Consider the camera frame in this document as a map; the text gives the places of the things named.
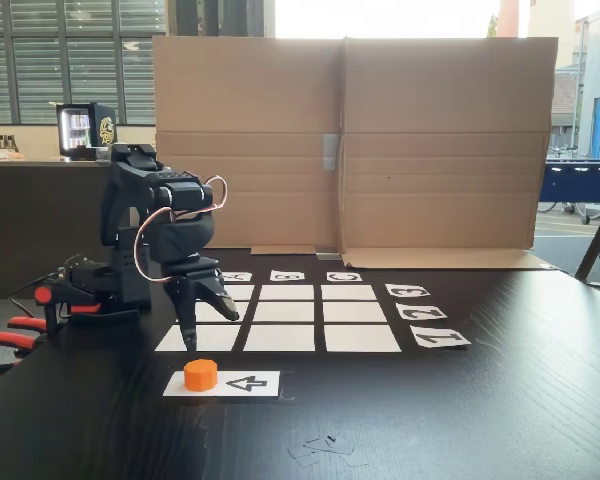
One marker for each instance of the grey tape strip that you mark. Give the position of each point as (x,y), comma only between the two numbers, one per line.
(328,255)
(330,152)

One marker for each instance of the white nine-square grid sheet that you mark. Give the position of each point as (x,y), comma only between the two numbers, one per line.
(285,337)

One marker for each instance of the black mini fridge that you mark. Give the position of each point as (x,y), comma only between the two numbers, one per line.
(102,130)

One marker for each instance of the brown bottle pack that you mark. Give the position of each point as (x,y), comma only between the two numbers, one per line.
(7,142)

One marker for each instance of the white arrow paper sheet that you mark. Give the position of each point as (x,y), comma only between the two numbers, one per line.
(250,384)

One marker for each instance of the dark wooden stand leg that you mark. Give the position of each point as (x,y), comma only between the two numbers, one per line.
(597,240)

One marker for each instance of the large brown cardboard box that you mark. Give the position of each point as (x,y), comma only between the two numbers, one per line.
(430,150)

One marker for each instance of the paper sheet number 2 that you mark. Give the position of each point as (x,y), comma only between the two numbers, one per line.
(421,312)

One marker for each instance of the clear tape scraps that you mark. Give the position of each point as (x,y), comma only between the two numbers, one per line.
(325,450)

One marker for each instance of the paper sheet letter C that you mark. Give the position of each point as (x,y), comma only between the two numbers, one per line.
(344,276)

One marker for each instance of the paper sheet number 3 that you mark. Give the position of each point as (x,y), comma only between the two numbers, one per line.
(407,290)

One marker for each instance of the paper sheet letter B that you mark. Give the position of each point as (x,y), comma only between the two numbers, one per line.
(287,276)

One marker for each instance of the dark wooden counter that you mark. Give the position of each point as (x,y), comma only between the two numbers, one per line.
(30,225)

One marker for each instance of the round orange token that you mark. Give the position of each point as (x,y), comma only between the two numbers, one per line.
(200,375)

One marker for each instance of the orange black table clamp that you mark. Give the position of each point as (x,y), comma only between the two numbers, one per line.
(15,340)
(55,305)

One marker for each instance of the paper sheet number 1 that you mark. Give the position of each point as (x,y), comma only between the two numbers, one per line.
(440,338)

